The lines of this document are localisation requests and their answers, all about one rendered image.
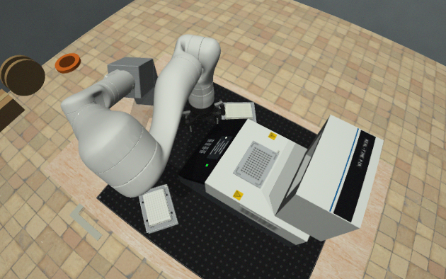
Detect white thermal cycler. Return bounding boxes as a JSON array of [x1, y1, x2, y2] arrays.
[[178, 115, 384, 247]]

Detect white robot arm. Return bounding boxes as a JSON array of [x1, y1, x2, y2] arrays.
[[60, 34, 221, 198]]

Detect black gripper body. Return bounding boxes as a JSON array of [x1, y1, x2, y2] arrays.
[[189, 100, 216, 120]]

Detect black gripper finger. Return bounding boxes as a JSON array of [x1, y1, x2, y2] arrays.
[[180, 110, 202, 132], [206, 99, 226, 124]]

